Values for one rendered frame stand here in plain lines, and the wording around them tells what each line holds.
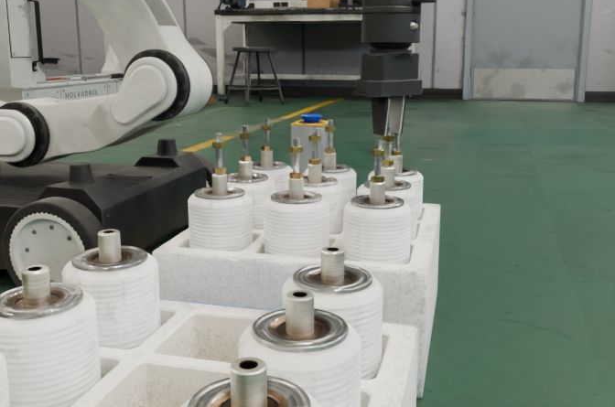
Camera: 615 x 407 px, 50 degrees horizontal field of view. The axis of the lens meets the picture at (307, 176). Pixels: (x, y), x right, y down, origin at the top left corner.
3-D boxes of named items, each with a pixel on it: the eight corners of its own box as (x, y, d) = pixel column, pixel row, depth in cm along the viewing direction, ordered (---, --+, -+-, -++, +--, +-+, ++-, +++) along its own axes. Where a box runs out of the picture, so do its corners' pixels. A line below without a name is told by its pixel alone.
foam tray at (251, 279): (156, 367, 98) (151, 251, 95) (243, 278, 135) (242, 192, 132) (422, 400, 89) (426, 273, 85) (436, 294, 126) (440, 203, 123)
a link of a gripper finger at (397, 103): (402, 134, 103) (403, 94, 101) (386, 132, 105) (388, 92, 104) (408, 133, 104) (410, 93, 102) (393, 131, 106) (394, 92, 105)
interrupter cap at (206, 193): (239, 202, 95) (239, 198, 94) (188, 200, 95) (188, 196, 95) (250, 190, 102) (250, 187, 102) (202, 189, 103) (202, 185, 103)
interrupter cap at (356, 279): (283, 293, 60) (283, 285, 60) (304, 266, 67) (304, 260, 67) (364, 301, 58) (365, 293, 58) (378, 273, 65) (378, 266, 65)
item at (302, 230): (341, 318, 98) (342, 199, 95) (287, 334, 93) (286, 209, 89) (305, 298, 106) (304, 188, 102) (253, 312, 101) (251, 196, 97)
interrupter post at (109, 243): (93, 264, 68) (91, 234, 67) (106, 258, 70) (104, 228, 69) (114, 266, 67) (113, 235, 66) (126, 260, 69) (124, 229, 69)
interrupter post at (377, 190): (365, 204, 94) (365, 181, 93) (379, 202, 95) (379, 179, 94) (374, 208, 92) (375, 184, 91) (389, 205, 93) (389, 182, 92)
